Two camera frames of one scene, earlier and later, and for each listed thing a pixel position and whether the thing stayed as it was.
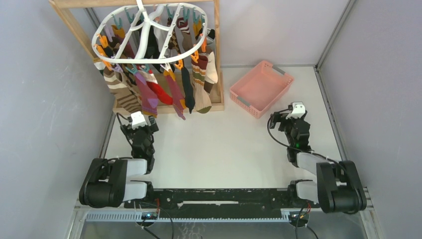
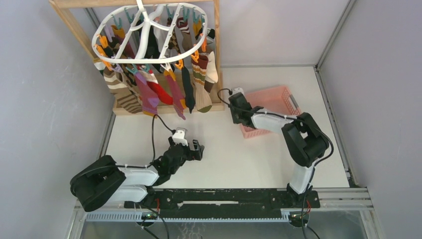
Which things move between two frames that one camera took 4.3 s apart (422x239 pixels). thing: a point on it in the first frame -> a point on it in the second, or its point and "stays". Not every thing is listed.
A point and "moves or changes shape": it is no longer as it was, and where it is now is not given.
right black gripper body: x=286 y=125 -> x=236 y=116
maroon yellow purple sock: x=178 y=102 stays
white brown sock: x=211 y=77 stays
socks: x=148 y=97 stays
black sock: x=189 y=98 stays
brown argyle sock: x=173 y=43 stays
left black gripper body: x=128 y=130 -> x=189 y=155
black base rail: x=217 y=203 stays
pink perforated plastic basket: x=261 y=88 moves or changes shape
